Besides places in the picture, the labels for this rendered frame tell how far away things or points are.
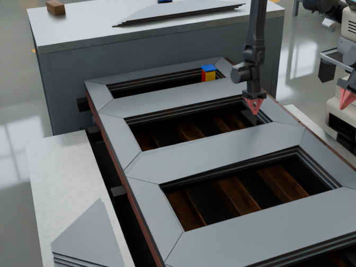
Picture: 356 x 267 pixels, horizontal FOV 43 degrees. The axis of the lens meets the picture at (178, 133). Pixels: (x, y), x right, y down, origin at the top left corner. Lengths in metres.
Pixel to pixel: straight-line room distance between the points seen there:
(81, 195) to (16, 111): 2.31
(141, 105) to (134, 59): 0.39
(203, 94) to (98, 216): 0.81
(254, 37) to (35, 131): 2.20
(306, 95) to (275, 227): 2.66
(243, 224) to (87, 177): 0.68
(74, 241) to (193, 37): 1.31
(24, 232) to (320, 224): 1.78
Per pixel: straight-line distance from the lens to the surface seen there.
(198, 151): 1.69
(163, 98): 2.04
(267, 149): 1.72
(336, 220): 1.47
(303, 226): 1.42
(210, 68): 2.24
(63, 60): 2.26
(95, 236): 1.49
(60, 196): 1.72
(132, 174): 1.59
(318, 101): 3.90
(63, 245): 1.48
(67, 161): 1.89
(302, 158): 1.74
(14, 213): 2.89
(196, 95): 2.06
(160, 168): 1.61
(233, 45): 2.51
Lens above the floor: 1.83
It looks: 33 degrees down
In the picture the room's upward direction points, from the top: 2 degrees counter-clockwise
